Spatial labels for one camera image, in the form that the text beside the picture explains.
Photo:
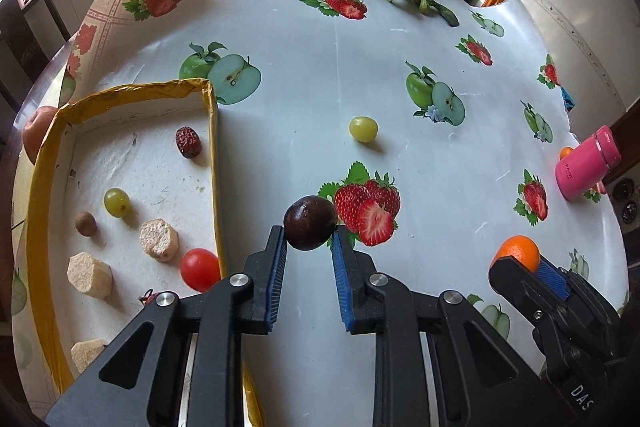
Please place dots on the small brown longan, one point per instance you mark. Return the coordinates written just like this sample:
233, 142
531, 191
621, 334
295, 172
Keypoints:
85, 224

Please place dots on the white tray with yellow rim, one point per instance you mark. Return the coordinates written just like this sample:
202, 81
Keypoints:
120, 137

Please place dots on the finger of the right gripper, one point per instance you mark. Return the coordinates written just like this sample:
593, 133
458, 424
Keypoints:
554, 278
518, 285

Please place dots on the dried red jujube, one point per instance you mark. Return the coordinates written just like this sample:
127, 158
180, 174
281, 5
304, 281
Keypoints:
188, 142

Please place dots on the red apple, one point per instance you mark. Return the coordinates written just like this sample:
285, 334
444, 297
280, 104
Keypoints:
36, 129

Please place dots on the short beige cake chunk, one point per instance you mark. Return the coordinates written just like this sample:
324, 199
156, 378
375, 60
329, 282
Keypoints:
159, 240

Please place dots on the large dark plum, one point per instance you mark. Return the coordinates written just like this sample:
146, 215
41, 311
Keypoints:
309, 222

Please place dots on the red cherry tomato with stem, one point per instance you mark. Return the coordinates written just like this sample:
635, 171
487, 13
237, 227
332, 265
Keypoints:
147, 297

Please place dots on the tall white cake chunk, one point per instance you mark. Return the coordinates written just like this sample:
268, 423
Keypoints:
90, 276

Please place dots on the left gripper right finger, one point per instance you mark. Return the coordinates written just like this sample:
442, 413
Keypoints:
438, 361

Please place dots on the pink thermos bottle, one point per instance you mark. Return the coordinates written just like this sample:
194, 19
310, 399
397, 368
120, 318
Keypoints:
587, 164

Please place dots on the green grape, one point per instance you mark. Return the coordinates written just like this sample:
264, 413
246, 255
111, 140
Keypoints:
117, 202
363, 129

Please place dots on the small orange fruit behind bottle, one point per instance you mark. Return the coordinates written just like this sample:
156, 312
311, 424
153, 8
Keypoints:
565, 152

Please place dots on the round yellow cake slice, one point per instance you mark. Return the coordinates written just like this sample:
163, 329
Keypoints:
85, 352

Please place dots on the orange mandarin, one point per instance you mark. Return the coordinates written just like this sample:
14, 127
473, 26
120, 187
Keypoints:
522, 249

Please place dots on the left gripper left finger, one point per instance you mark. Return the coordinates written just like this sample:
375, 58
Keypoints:
181, 356

